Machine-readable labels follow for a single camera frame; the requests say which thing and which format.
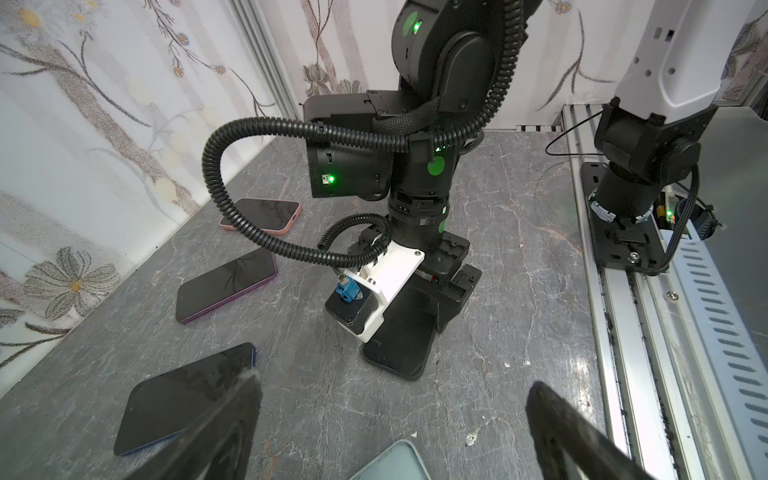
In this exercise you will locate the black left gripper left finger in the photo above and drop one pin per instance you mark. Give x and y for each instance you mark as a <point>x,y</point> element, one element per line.
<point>218,444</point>

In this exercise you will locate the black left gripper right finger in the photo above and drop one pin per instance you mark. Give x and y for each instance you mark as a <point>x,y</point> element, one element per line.
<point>569,447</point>

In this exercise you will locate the pink phone case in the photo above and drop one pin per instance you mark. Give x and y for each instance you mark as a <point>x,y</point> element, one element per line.
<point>261,219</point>

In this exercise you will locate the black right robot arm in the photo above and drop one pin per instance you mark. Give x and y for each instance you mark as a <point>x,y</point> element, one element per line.
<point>456,61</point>

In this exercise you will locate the blue-edged smartphone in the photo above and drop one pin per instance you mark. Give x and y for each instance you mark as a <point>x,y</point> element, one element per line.
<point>164,405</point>

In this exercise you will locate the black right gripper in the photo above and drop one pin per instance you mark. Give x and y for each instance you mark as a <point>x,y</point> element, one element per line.
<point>434,294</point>

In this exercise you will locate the light blue phone case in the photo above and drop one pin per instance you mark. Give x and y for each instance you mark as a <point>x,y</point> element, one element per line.
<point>400,461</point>

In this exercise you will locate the black phone case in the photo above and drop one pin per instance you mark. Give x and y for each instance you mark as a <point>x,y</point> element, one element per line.
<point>401,342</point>

